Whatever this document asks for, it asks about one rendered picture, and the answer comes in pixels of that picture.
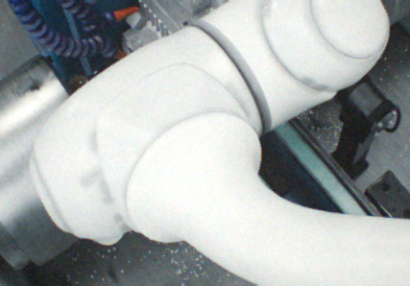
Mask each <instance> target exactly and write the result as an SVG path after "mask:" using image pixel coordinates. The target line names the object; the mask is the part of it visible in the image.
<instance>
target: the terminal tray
mask: <svg viewBox="0 0 410 286"><path fill-rule="evenodd" d="M161 1H162V2H164V3H161ZM166 1H167V2H168V5H167V6H166V3H165V2H166ZM169 1H171V2H169ZM175 1H176V2H175ZM228 1H229V0H216V1H215V3H214V0H213V1H211V0H182V1H181V0H139V5H140V8H141V11H142V12H143V13H144V12H145V13H146V18H147V21H148V22H149V21H150V20H151V25H152V26H156V31H157V32H158V31H160V36H161V37H164V36H165V37H167V36H169V35H172V34H174V33H176V32H178V31H179V30H182V29H184V28H185V27H188V26H189V25H191V24H193V23H194V22H197V21H198V20H199V19H201V18H203V17H205V16H206V10H208V11H207V13H208V14H209V13H210V12H213V11H214V10H215V8H216V7H217V8H220V5H221V4H222V2H223V5H224V4H226V3H227V2H228ZM177 2H178V4H177ZM172 4H173V6H172ZM212 4H213V5H212ZM169 5H171V7H170V9H168V8H169ZM209 6H210V7H209ZM183 8H184V10H182V9H183ZM210 8H212V10H211V9H210ZM165 9H166V10H165ZM174 12H176V13H174ZM170 14H171V15H170ZM177 15H178V17H177ZM194 15H196V17H195V18H194ZM176 20H177V21H176Z"/></svg>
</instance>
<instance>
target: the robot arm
mask: <svg viewBox="0 0 410 286"><path fill-rule="evenodd" d="M389 31H390V25H389V18H388V15H387V12H386V11H385V10H384V7H383V6H382V4H381V1H380V0H229V1H228V2H227V3H226V4H224V5H223V6H221V7H220V8H218V9H216V10H214V11H213V12H211V13H210V14H207V15H206V16H205V17H203V18H201V19H199V20H198V21H197V22H194V23H193V24H191V25H189V26H188V27H185V28H184V29H182V30H179V31H178V32H176V33H174V34H172V35H169V36H167V37H165V38H161V39H158V40H157V41H153V42H152V43H150V44H147V45H145V47H142V48H140V49H139V50H137V51H134V52H133V53H132V54H129V55H128V56H127V57H124V58H123V59H121V60H119V61H118V62H116V63H115V64H114V65H113V66H111V67H109V68H108V69H107V70H105V71H103V72H102V73H100V74H99V75H98V76H96V77H94V79H93V80H91V81H89V82H88V83H86V84H85V85H84V86H82V87H81V88H80V89H78V90H77V91H76V92H74V93H73V95H72V96H70V97H69V98H68V99H66V101H65V102H64V103H63V104H62V105H60V107H58V108H57V110H55V112H54V113H53V114H52V115H51V117H50V118H49V119H48V120H47V121H46V123H45V124H44V125H43V127H42V128H41V130H40V131H39V133H38V135H37V137H36V139H35V142H34V144H33V152H32V154H31V158H30V160H29V170H30V174H31V176H32V180H33V182H34V186H35V188H36V191H37V193H38V195H39V197H40V199H41V201H42V203H43V205H44V206H45V209H46V210H47V211H48V214H49V215H50V216H51V218H52V220H53V222H54V223H56V225H57V226H58V227H59V228H61V229H62V230H63V231H67V232H70V233H73V234H74V235H76V236H78V237H79V238H88V239H93V238H96V239H105V238H114V237H116V236H120V235H121V234H124V233H125V232H128V231H130V230H132V229H133V230H134V231H136V232H139V233H143V234H144V235H145V236H147V237H148V238H150V239H152V240H156V241H159V242H164V243H173V242H179V241H187V243H188V244H190V245H191V246H193V247H194V248H195V249H197V250H198V251H200V252H201V253H202V254H204V255H205V256H206V257H208V258H209V259H211V260H212V261H213V262H215V263H217V264H219V265H220V266H221V267H224V269H227V271H230V272H231V273H233V274H235V275H238V276H240V277H243V279H246V280H248V281H250V282H251V283H254V284H256V285H259V286H410V220H406V219H397V218H392V219H391V218H386V217H384V218H381V217H370V216H359V215H349V214H339V213H334V212H333V213H330V212H326V211H320V210H317V209H311V208H308V207H303V206H301V205H297V204H294V203H290V202H289V201H286V200H285V199H284V198H281V197H280V196H279V195H276V193H274V192H273V191H271V190H270V189H268V187H267V186H265V183H263V182H262V180H260V178H259V177H258V172H259V165H260V161H261V148H260V144H259V138H260V137H262V135H264V134H266V133H267V132H269V131H271V130H272V129H275V128H276V127H277V126H280V125H281V124H283V123H284V122H286V121H288V120H289V119H292V118H293V117H295V116H297V115H298V114H300V113H303V112H304V111H306V110H308V109H310V108H311V107H314V106H317V105H319V104H320V103H323V102H324V101H328V100H329V99H331V98H333V96H334V95H336V92H337V91H338V90H342V89H343V88H346V87H349V86H351V85H353V84H354V83H356V82H358V81H359V80H360V79H361V78H363V76H364V75H365V74H366V73H368V72H369V71H370V70H371V69H372V67H374V65H375V63H376V62H377V61H378V59H379V57H381V55H382V53H383V51H384V49H385V46H386V44H387V40H388V36H389Z"/></svg>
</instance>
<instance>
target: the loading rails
mask: <svg viewBox="0 0 410 286"><path fill-rule="evenodd" d="M284 123H285V124H283V126H282V124H281V125H280V126H277V127H276V128H275V129H272V130H271V131H269V132H267V133H266V134H264V135H262V137H260V138H259V144H260V148H261V152H262V153H263V154H265V156H266V157H268V158H269V161H271V162H272V164H274V166H275V167H276V168H277V170H278V171H279V172H280V173H281V174H282V176H283V177H284V178H285V179H286V180H287V182H288V183H289V184H290V185H291V187H292V188H294V189H293V190H292V191H290V192H289V193H288V194H287V195H284V197H283V198H284V199H285V200H286V201H289V202H290V203H294V204H297V205H301V206H303V207H308V208H311V209H317V210H320V211H326V212H330V213H333V212H334V213H339V214H349V215H359V216H370V217H381V218H383V216H382V215H381V214H380V213H379V212H378V211H377V210H376V208H375V206H374V205H373V204H372V203H370V201H369V199H368V198H367V197H366V196H365V195H364V194H363V193H362V192H361V190H360V189H359V188H358V187H357V186H356V185H355V183H353V180H351V179H350V177H349V176H348V175H347V173H346V172H345V171H344V170H343V169H342V168H341V167H340V165H339V164H338V163H337V162H336V161H335V159H333V157H332V156H330V154H329V153H328V151H326V149H325V148H324V146H323V145H321V143H320V142H319V141H318V140H317V139H316V138H315V136H314V135H313V134H312V133H311V132H310V131H309V130H308V129H307V128H306V126H305V125H304V124H303V123H302V122H301V121H300V120H299V119H298V117H297V116H295V117H293V118H292V119H289V120H288V121H286V122H284ZM258 177H259V178H260V180H262V182H263V183H265V186H267V187H268V189H270V190H271V191H273V192H274V189H272V188H271V186H270V185H269V184H268V183H267V182H266V181H265V179H264V178H263V177H262V176H261V175H260V174H259V173H258ZM274 193H276V192H274ZM276 194H277V193H276Z"/></svg>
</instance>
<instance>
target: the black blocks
mask: <svg viewBox="0 0 410 286"><path fill-rule="evenodd" d="M364 195H365V196H366V197H367V198H368V199H369V201H370V203H372V204H373V205H374V206H375V208H376V210H377V211H378V212H379V213H380V214H381V215H382V216H383V218H384V217H386V218H391V219H392V218H397V219H406V220H410V192H409V191H408V190H407V189H406V188H405V187H404V186H403V183H401V181H400V180H399V179H398V178H397V177H396V175H394V173H392V171H391V170H388V171H387V172H386V173H385V174H383V176H381V177H380V178H379V179H377V180H376V181H375V182H374V183H373V184H371V185H370V187H368V188H367V189H366V190H365V193H364Z"/></svg>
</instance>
